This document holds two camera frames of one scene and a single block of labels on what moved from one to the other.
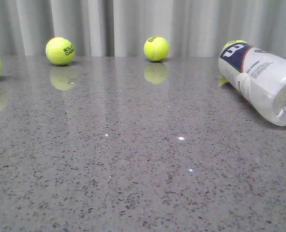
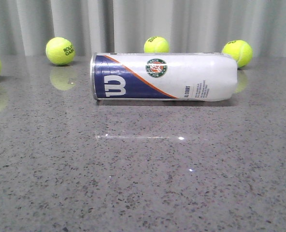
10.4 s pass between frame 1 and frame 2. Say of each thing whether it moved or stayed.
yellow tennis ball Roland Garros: stayed
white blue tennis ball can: moved
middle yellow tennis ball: stayed
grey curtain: stayed
